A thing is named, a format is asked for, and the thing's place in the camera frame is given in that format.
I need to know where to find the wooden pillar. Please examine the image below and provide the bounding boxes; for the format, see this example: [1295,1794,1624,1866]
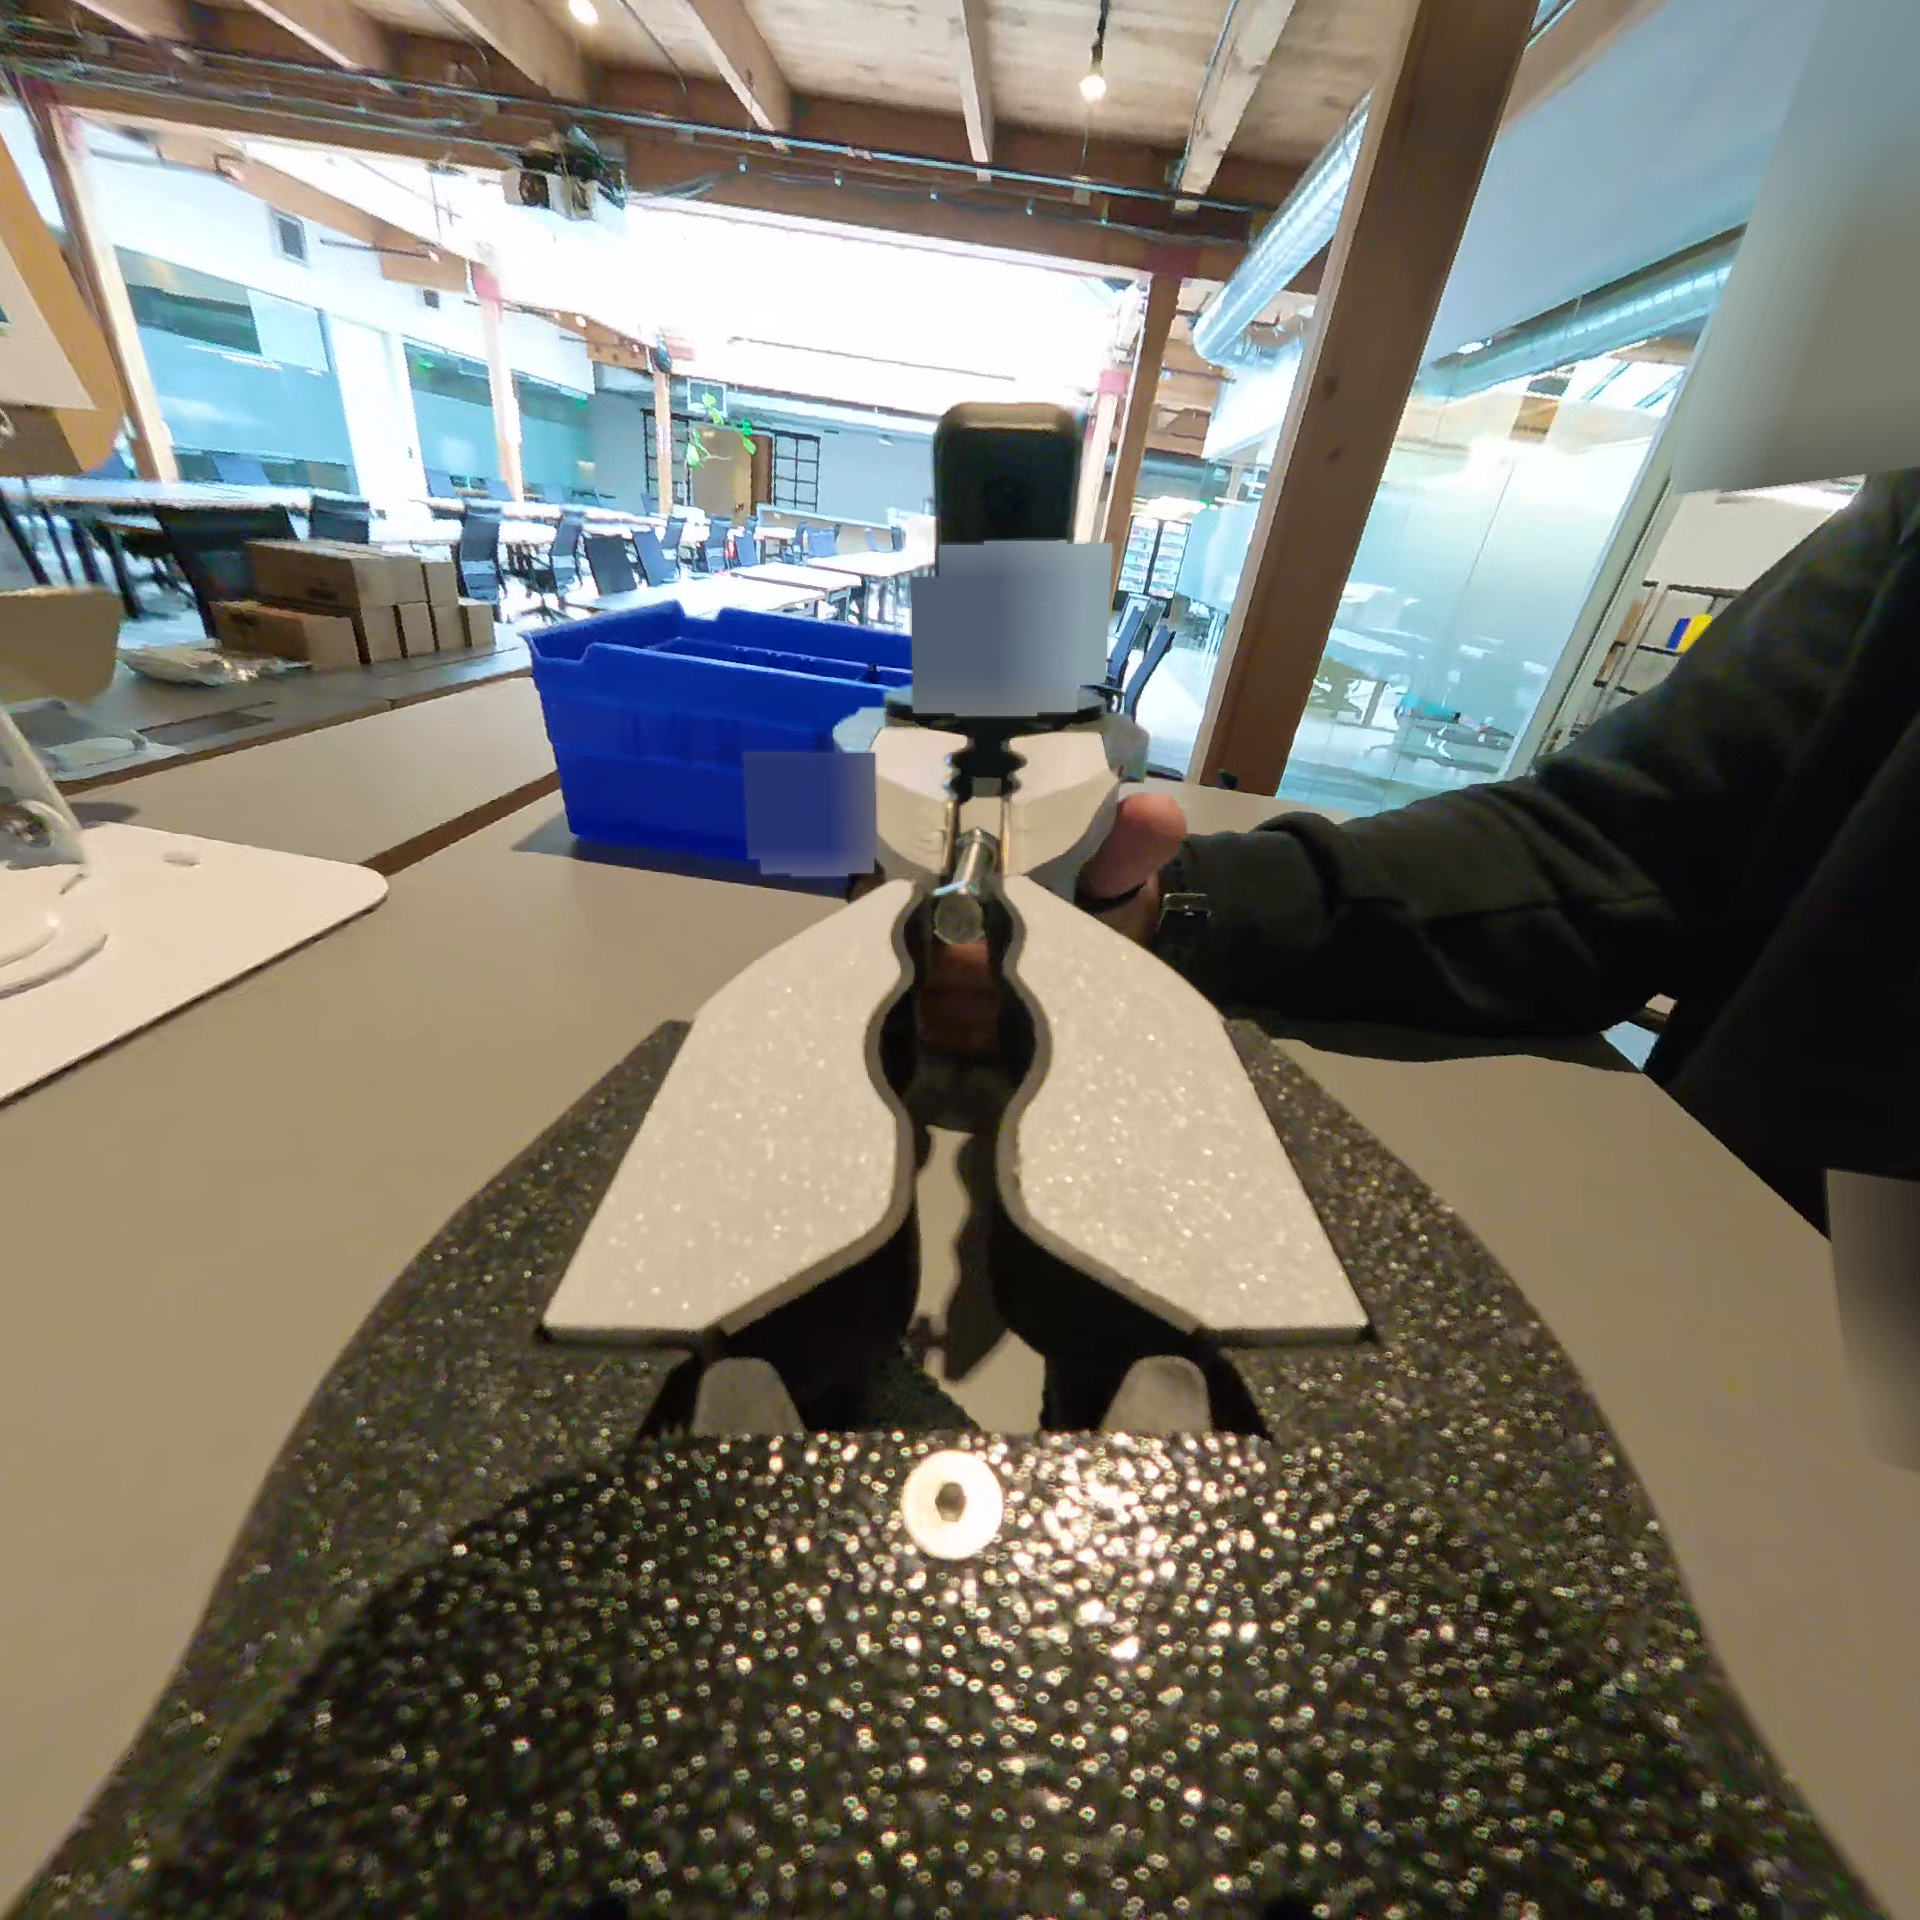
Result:
[1098,274,1188,565]
[1201,0,1541,799]

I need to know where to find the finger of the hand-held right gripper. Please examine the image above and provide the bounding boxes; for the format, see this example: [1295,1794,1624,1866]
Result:
[992,716,1154,906]
[833,708,972,895]

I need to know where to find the white ceiling unit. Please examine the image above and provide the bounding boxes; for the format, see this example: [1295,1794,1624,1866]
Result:
[502,143,631,224]

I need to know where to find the rows of office chairs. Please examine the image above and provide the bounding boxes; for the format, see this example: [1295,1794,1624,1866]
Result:
[427,495,933,624]

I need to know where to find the person's right forearm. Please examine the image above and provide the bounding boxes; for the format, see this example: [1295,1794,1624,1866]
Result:
[1153,473,1920,1248]

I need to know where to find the silver ventilation duct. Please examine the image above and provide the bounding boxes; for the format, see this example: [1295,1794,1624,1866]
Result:
[1193,113,1375,378]
[1424,270,1728,400]

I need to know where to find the silver bolt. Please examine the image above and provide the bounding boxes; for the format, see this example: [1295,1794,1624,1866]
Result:
[927,828,1005,948]

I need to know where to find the blue plastic bin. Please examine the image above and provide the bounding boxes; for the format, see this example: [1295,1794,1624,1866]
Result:
[522,603,921,877]

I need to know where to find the clear plastic bag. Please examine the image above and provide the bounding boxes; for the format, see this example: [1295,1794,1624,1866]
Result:
[121,643,289,691]

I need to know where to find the person's right hand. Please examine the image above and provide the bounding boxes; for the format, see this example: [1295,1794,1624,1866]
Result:
[914,788,1191,1056]

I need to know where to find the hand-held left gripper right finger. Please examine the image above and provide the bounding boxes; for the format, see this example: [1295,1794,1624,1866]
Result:
[990,875,1375,1345]

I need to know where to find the black desk monitor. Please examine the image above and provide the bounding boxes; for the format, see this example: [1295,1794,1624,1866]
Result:
[151,503,294,603]

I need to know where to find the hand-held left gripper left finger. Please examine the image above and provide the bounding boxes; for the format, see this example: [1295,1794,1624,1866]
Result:
[540,883,924,1345]

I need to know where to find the white rounded board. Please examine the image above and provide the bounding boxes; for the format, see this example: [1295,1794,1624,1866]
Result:
[0,823,391,1105]

